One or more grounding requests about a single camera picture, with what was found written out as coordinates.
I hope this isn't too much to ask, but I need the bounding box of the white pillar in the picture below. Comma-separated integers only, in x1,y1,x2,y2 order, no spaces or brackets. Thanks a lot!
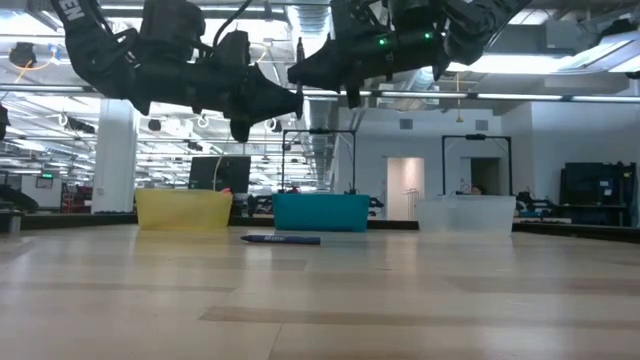
91,98,140,215

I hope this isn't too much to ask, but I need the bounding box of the blue plastic bin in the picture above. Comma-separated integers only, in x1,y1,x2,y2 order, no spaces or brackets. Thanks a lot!
272,193,371,232

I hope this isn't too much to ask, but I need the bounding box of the black background monitor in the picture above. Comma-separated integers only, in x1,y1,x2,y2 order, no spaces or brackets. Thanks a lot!
188,155,252,195

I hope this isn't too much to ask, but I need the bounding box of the clear plastic bin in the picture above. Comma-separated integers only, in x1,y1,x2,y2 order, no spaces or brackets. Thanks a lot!
414,194,517,235

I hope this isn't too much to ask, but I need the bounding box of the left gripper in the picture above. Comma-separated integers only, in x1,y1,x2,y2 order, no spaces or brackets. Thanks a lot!
134,30,304,145

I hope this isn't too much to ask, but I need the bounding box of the yellow translucent bin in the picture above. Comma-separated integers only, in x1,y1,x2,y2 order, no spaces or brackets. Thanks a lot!
134,187,234,232

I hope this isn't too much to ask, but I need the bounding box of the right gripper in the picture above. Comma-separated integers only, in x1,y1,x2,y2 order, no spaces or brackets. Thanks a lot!
288,0,449,109

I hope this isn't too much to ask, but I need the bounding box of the red tool cabinet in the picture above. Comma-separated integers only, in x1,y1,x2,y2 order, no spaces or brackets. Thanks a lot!
60,184,94,215

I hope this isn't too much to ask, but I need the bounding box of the black frame stand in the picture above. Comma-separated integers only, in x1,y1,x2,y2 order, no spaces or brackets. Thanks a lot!
281,128,357,195
441,133,513,197

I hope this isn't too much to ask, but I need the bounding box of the black ceiling lamp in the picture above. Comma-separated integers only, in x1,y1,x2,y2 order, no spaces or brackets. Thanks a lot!
8,41,39,69

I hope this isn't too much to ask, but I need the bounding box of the black equipment cabinet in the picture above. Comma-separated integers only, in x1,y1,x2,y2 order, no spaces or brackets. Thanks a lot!
559,160,637,226

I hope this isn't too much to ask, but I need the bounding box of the blue crayon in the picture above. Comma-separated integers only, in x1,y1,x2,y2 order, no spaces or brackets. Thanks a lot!
240,233,322,246

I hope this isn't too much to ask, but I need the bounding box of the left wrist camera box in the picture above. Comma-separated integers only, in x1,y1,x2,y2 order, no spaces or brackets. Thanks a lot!
139,0,207,54

